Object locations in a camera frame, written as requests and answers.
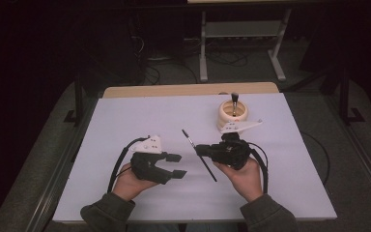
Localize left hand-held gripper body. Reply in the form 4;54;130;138
129;134;176;186

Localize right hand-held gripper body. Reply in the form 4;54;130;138
208;118;264;171

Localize thin black makeup brush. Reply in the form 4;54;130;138
181;129;218;184

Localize cream ribbed brush holder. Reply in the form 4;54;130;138
216;99;249;133

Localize wide black makeup brush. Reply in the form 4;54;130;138
230;92;241;118

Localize person's left hand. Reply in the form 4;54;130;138
112;161;159;203

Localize person's right hand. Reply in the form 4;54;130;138
213;157;265;204

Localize white table board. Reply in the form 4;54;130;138
51;92;338;224

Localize wooden table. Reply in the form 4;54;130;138
101;81;280;100

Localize black stand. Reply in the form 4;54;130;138
338;68;367;127
63;72;85;128

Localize left hand-held gripper cable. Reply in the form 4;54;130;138
106;136;152;194

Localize hand-held gripper cable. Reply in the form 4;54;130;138
246;140;270;195
106;136;152;194

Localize right hand-held gripper cable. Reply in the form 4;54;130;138
246;140;270;195

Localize metal frame rail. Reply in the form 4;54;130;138
25;96;99;232
325;95;371;217

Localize black floor cables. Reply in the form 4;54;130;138
140;47;249;86

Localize thin black cable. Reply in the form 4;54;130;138
300;130;331;188

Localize white metal desk frame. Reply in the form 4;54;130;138
198;8;293;83

